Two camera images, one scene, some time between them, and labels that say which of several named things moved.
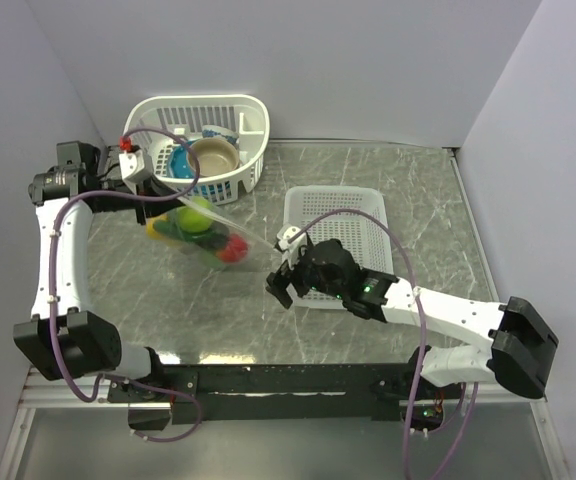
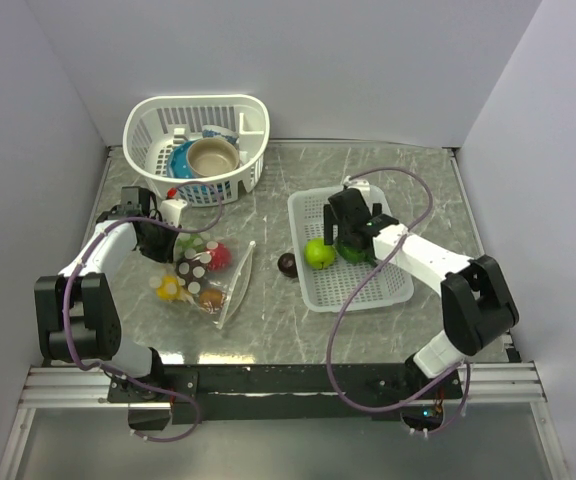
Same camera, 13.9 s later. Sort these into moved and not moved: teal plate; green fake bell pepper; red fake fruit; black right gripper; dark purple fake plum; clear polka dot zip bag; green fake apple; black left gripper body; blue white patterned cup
Moved: black left gripper body; black right gripper; green fake apple; green fake bell pepper; clear polka dot zip bag; red fake fruit; dark purple fake plum
Not moved: teal plate; blue white patterned cup
